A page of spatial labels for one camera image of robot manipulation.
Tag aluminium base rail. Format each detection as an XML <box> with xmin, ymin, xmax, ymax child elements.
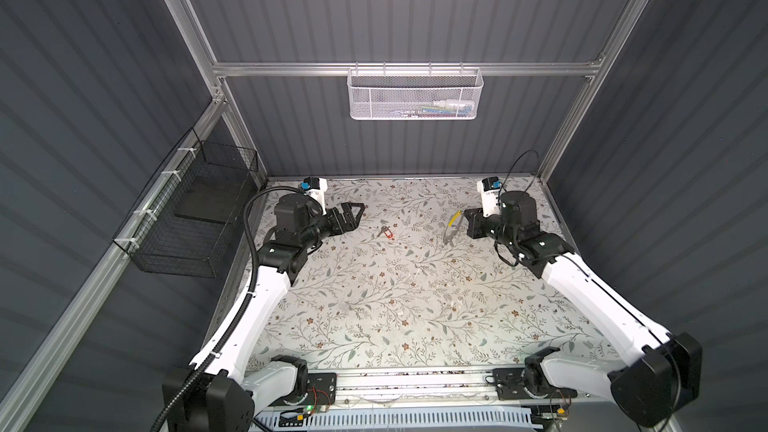
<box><xmin>271</xmin><ymin>364</ymin><xmax>601</xmax><ymax>413</ymax></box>

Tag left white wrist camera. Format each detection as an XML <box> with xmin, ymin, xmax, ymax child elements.
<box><xmin>300</xmin><ymin>176</ymin><xmax>328</xmax><ymax>214</ymax></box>

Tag black wire mesh basket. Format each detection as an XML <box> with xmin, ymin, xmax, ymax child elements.
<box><xmin>113</xmin><ymin>132</ymin><xmax>260</xmax><ymax>279</ymax></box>

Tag white slotted cable duct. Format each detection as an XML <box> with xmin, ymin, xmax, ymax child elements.
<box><xmin>257</xmin><ymin>406</ymin><xmax>544</xmax><ymax>431</ymax></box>

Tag marker pens in basket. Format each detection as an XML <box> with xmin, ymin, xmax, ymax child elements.
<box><xmin>380</xmin><ymin>99</ymin><xmax>477</xmax><ymax>120</ymax></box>

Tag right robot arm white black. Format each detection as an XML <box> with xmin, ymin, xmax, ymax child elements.
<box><xmin>463</xmin><ymin>177</ymin><xmax>703</xmax><ymax>431</ymax></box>

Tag white wire mesh basket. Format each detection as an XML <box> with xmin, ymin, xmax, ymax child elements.
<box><xmin>346</xmin><ymin>68</ymin><xmax>484</xmax><ymax>121</ymax></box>

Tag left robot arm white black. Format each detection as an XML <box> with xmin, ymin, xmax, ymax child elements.
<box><xmin>150</xmin><ymin>186</ymin><xmax>365</xmax><ymax>431</ymax></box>

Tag key with red tag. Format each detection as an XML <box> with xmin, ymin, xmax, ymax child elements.
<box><xmin>379</xmin><ymin>226</ymin><xmax>394</xmax><ymax>240</ymax></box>

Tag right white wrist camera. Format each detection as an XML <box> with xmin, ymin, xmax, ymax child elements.
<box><xmin>476</xmin><ymin>176</ymin><xmax>502</xmax><ymax>217</ymax></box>

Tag right thin black cable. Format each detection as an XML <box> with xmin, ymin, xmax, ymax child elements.
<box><xmin>497</xmin><ymin>149</ymin><xmax>541</xmax><ymax>193</ymax></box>

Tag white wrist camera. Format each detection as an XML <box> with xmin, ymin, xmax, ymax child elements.
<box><xmin>476</xmin><ymin>176</ymin><xmax>502</xmax><ymax>217</ymax></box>
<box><xmin>300</xmin><ymin>176</ymin><xmax>328</xmax><ymax>214</ymax></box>

